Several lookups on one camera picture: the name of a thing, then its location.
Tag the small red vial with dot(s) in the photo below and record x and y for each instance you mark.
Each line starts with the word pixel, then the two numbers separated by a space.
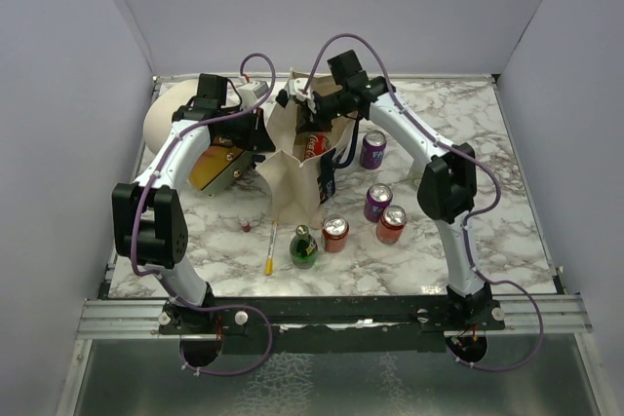
pixel 245 225

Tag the purple soda can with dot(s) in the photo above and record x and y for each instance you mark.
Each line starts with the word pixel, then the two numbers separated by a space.
pixel 372 151
pixel 379 196

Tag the purple soda can front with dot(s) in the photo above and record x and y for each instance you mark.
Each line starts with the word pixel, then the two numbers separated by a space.
pixel 379 196

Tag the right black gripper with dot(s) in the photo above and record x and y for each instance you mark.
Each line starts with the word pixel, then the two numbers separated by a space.
pixel 310 122

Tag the green glass bottle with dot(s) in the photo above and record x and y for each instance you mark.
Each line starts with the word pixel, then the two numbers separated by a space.
pixel 303 248

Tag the red soda can front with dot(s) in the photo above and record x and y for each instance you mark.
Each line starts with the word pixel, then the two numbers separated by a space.
pixel 335 230

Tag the purple soda can rear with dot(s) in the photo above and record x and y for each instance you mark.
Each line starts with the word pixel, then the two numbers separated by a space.
pixel 372 151

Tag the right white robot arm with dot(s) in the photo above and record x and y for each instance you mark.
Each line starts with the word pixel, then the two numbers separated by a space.
pixel 448 183

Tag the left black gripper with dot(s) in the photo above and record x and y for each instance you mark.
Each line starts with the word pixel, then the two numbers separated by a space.
pixel 257 137

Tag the red soda can right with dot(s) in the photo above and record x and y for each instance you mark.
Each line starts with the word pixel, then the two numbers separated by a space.
pixel 391 224

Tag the red soda can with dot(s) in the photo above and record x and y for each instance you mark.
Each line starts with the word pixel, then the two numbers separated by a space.
pixel 391 224
pixel 335 230

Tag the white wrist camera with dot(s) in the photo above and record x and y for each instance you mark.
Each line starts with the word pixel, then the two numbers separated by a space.
pixel 297 92
pixel 251 92

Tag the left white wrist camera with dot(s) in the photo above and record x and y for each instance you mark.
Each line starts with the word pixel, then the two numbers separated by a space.
pixel 251 92

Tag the cream canvas tote bag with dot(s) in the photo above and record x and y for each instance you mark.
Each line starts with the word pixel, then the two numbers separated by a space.
pixel 298 188

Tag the red cola can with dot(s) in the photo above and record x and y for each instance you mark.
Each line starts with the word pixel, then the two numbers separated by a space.
pixel 317 144

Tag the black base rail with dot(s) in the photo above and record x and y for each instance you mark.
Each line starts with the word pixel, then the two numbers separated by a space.
pixel 329 324

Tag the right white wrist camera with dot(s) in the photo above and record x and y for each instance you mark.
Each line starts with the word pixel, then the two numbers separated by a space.
pixel 297 92

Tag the yellow white marker pen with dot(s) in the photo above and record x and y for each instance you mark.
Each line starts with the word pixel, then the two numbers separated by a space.
pixel 269 264

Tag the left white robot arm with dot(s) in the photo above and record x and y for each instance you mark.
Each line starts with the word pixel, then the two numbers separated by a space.
pixel 148 220

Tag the clear glass bottle right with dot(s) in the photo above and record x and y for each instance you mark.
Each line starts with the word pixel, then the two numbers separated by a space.
pixel 415 174

